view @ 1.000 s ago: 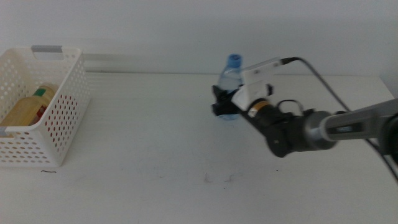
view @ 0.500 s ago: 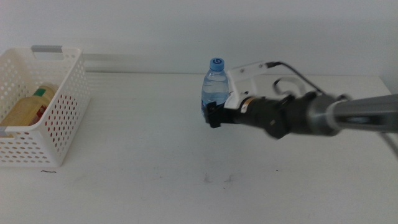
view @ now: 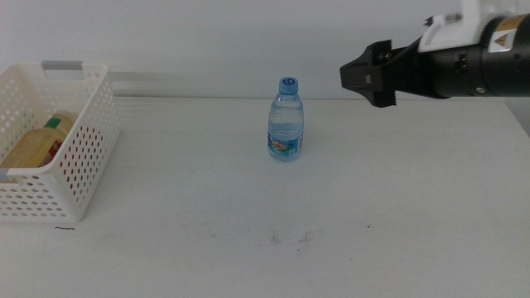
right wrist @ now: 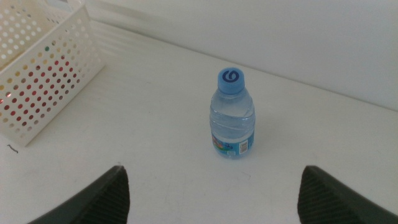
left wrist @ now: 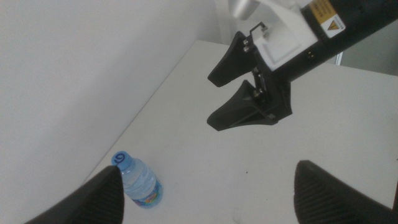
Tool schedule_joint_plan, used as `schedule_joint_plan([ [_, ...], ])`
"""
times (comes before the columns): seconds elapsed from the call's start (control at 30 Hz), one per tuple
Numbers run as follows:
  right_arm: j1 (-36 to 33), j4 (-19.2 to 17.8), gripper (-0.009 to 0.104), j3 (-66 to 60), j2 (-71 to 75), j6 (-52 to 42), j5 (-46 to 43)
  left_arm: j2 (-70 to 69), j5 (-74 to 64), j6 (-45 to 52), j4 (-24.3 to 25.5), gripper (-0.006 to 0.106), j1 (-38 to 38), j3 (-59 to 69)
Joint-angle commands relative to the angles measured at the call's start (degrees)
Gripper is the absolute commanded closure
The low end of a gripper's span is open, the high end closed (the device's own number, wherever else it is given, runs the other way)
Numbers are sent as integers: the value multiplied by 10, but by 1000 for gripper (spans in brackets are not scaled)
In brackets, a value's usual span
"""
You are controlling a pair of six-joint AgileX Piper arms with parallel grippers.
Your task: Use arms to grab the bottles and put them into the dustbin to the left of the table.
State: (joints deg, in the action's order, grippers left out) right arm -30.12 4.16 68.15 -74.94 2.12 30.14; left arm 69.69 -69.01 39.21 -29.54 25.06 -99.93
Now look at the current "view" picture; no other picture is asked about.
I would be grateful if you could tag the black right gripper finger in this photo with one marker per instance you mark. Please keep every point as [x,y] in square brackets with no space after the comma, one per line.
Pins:
[364,72]
[393,99]

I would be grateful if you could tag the clear water bottle blue cap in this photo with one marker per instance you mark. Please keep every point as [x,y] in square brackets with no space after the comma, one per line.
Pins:
[285,124]

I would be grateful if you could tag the red cola can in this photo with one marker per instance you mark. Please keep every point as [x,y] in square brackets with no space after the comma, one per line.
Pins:
[55,154]

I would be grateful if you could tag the yellow tea bottle green label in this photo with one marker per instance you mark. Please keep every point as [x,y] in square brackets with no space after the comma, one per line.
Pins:
[37,145]

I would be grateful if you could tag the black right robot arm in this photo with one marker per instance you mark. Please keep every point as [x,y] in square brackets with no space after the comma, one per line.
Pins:
[507,70]

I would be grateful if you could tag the white perforated plastic basket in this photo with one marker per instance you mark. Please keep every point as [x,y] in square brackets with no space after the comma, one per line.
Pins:
[89,124]

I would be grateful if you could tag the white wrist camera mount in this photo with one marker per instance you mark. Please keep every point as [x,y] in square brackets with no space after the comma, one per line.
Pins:
[451,35]

